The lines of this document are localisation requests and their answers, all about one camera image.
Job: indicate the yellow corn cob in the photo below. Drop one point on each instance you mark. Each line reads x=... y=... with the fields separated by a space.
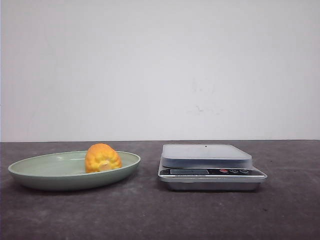
x=101 y=157

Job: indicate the silver digital kitchen scale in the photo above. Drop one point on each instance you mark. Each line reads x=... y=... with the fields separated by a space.
x=208 y=167

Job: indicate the light green oval plate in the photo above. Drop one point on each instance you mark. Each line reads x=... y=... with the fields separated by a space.
x=65 y=171

